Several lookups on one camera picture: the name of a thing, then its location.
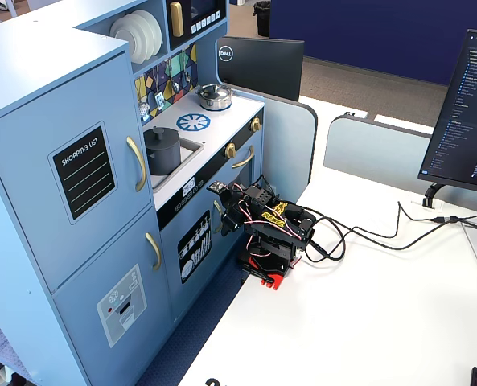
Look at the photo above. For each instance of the dark gray toy pot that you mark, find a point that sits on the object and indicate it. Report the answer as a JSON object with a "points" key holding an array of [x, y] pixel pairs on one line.
{"points": [[165, 161]]}

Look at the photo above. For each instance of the dark blue office partition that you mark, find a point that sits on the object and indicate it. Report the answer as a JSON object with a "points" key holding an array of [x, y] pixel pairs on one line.
{"points": [[383, 32]]}

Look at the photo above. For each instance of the gold stove knob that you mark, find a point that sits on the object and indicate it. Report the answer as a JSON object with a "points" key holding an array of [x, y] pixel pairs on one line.
{"points": [[256, 125], [230, 150]]}

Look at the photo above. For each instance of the red robot base clamp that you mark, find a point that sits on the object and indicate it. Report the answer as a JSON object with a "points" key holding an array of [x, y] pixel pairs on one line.
{"points": [[276, 281]]}

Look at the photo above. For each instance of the white toy sink basin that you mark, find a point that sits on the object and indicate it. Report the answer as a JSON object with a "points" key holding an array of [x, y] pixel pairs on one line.
{"points": [[190, 150]]}

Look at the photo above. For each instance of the blue oven door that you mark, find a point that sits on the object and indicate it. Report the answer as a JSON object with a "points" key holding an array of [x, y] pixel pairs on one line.
{"points": [[246, 177]]}

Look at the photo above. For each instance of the black toy microwave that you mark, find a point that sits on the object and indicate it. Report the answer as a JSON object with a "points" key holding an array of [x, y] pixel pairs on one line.
{"points": [[204, 16]]}

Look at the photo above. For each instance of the blue fridge door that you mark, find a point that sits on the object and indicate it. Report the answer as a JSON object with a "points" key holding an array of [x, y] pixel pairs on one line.
{"points": [[25, 189]]}

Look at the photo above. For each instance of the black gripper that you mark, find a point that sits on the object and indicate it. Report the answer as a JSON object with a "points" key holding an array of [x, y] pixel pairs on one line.
{"points": [[228, 220]]}

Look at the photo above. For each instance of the hanging toy spoon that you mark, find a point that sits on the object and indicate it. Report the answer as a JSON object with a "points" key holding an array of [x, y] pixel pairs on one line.
{"points": [[187, 74]]}

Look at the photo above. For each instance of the dark gray pot lid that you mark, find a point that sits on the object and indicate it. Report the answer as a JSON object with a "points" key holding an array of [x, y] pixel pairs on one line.
{"points": [[161, 137]]}

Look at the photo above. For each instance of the hanging toy strainer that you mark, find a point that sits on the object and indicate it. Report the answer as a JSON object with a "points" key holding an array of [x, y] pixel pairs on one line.
{"points": [[143, 108]]}

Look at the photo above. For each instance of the small wrist camera board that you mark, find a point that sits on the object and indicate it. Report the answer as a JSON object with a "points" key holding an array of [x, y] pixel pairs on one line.
{"points": [[217, 186]]}

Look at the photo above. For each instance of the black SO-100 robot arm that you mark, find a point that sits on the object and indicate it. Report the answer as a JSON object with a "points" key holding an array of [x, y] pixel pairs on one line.
{"points": [[280, 233]]}

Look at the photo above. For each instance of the blue dishwasher door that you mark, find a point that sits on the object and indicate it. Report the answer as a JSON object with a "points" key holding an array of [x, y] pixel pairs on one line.
{"points": [[173, 273]]}

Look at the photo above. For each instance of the hanging toy spatula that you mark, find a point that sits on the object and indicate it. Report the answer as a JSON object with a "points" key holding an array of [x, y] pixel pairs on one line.
{"points": [[159, 100]]}

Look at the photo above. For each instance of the black monitor showing code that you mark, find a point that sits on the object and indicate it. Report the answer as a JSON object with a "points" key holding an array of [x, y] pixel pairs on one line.
{"points": [[463, 120]]}

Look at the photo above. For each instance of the black trash can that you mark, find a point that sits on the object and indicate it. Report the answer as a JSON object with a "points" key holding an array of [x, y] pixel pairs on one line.
{"points": [[263, 18]]}

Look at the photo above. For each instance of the hanging toy ladle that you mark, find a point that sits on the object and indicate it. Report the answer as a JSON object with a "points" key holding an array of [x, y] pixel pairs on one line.
{"points": [[174, 84]]}

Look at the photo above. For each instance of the rounded light blue desk divider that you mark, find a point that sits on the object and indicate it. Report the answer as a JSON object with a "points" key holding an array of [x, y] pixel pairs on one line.
{"points": [[290, 140]]}

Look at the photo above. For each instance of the white toy plate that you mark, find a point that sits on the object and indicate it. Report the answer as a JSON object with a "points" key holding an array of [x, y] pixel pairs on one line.
{"points": [[125, 36], [146, 34], [157, 34]]}

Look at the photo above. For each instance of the long light blue desk divider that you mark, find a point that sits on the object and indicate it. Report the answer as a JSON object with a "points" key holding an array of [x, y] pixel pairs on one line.
{"points": [[375, 153]]}

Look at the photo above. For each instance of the blue freezer door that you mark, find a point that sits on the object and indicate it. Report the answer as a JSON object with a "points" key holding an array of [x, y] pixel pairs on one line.
{"points": [[81, 277]]}

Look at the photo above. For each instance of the blue toy kitchen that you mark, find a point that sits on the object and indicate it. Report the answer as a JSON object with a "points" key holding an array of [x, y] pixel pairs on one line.
{"points": [[41, 80]]}

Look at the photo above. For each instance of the silver pot glass lid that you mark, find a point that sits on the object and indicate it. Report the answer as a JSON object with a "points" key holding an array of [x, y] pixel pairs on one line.
{"points": [[212, 91]]}

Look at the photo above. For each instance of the black Dell monitor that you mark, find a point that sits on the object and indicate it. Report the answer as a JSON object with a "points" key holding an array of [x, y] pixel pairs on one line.
{"points": [[262, 66]]}

